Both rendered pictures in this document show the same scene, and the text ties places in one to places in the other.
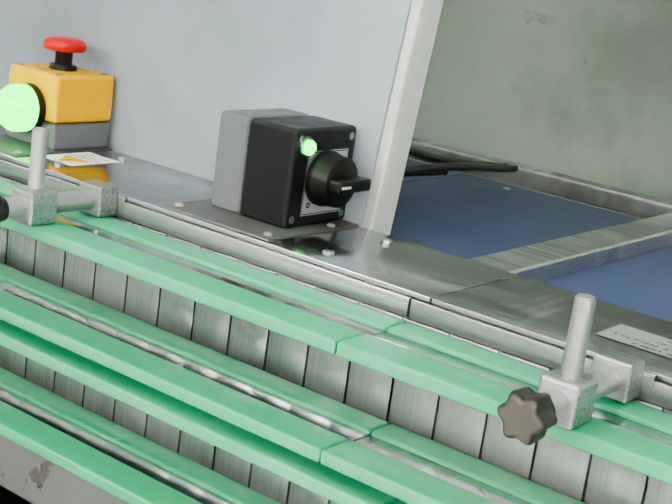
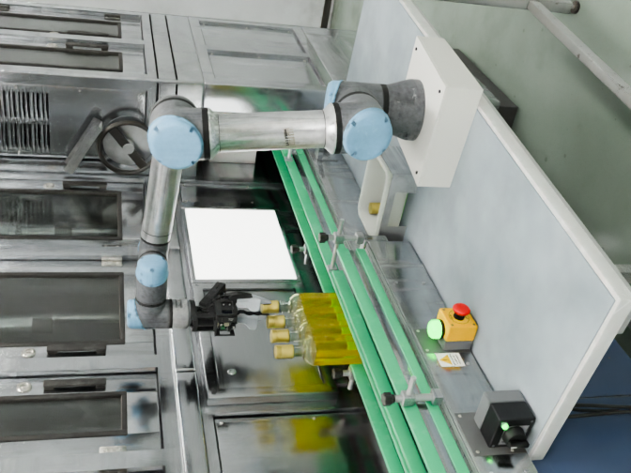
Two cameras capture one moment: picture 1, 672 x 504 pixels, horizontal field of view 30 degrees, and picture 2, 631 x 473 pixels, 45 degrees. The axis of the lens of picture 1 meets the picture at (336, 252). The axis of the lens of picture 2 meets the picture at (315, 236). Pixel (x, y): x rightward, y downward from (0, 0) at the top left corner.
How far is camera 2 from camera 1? 93 cm
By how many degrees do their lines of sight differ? 37
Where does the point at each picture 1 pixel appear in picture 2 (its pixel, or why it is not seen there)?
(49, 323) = (402, 437)
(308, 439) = not seen: outside the picture
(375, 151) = (540, 431)
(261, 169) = (488, 422)
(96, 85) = (468, 329)
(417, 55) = (563, 407)
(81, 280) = not seen: hidden behind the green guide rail
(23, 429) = (390, 460)
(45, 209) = (409, 403)
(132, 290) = not seen: hidden behind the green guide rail
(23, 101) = (435, 330)
